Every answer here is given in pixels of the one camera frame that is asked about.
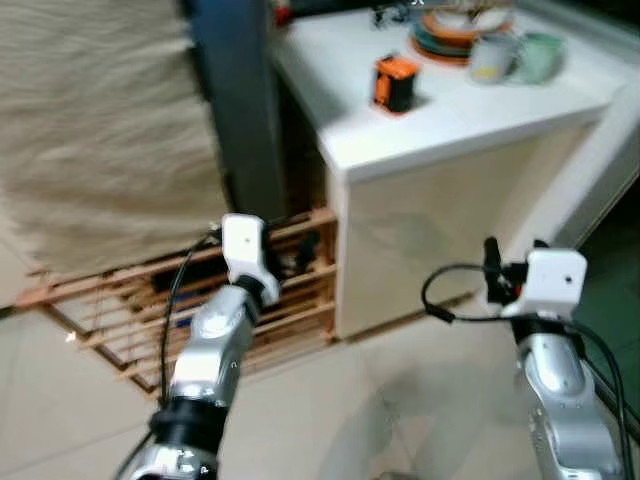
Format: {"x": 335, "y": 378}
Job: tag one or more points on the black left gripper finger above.
{"x": 306, "y": 253}

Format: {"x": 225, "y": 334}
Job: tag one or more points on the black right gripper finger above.
{"x": 492, "y": 260}
{"x": 540, "y": 246}

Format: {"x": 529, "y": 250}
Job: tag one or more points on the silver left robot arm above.
{"x": 215, "y": 345}

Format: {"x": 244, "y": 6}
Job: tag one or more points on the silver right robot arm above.
{"x": 555, "y": 385}

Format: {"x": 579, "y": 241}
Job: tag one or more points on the wooden slatted pallet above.
{"x": 300, "y": 300}

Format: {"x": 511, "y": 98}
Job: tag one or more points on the white kitchen cabinet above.
{"x": 440, "y": 230}

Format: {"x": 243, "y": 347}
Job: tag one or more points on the dark green glass table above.
{"x": 610, "y": 300}

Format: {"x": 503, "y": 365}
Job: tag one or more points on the small blue object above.
{"x": 182, "y": 322}

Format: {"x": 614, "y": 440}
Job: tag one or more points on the pale green mug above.
{"x": 540, "y": 58}

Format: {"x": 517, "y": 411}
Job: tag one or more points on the orange and black canister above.
{"x": 392, "y": 85}

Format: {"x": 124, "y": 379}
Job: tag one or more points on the grey mug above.
{"x": 492, "y": 58}

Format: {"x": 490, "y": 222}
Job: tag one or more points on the beige woven curtain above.
{"x": 100, "y": 130}

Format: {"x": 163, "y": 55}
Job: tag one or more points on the orange and green plate stack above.
{"x": 440, "y": 40}

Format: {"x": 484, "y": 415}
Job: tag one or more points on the red and white can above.
{"x": 283, "y": 12}

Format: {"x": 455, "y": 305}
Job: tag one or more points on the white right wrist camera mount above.
{"x": 552, "y": 278}

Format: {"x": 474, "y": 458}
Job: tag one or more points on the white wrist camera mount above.
{"x": 552, "y": 278}
{"x": 243, "y": 245}

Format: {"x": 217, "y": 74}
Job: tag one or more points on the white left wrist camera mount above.
{"x": 243, "y": 245}

